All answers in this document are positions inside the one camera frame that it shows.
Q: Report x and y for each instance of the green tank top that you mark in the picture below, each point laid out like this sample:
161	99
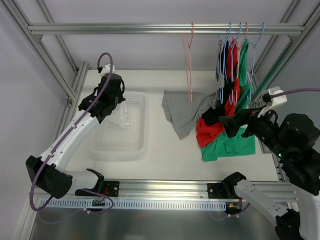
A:
236	146

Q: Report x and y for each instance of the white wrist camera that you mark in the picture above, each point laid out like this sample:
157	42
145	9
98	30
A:
273	98
102	70

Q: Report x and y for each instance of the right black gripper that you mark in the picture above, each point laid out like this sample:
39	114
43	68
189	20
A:
249	123

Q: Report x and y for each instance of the pink wire hanger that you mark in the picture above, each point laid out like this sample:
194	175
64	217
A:
187	53

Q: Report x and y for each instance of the black tank top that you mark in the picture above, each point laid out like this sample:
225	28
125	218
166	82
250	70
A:
211	116

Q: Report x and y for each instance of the white plastic basket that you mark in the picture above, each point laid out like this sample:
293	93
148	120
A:
112	143

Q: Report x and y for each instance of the white tank top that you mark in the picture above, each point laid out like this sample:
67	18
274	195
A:
119	115

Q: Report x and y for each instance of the white slotted cable duct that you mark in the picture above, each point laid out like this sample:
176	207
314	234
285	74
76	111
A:
137	204

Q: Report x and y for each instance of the grey tank top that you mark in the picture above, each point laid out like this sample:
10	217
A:
183	109

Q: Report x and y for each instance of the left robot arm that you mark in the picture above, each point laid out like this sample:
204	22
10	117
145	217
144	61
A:
48	171

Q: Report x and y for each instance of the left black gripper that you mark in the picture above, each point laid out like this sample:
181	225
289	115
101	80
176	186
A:
116	100

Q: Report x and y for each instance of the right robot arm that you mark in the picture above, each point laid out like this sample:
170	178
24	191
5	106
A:
292	142

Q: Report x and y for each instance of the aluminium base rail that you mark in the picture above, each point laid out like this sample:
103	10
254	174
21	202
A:
191	190

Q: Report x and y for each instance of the empty blue wire hanger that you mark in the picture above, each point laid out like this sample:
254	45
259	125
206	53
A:
254	46

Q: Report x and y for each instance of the blue hanger with black top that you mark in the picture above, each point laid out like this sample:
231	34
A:
232	64

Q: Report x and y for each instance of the red tank top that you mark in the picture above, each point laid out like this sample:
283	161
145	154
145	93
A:
206	134

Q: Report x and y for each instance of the aluminium hanging rail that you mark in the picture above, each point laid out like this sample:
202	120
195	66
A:
279	29

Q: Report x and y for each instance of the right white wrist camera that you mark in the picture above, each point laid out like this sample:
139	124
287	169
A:
273	98

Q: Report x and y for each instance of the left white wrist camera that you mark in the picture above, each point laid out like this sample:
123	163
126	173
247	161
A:
102	70

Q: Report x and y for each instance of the blue hanger with grey top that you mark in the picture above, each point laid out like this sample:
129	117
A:
220	71

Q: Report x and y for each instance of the pink hanger with green top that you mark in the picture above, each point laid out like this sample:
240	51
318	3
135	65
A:
240	48

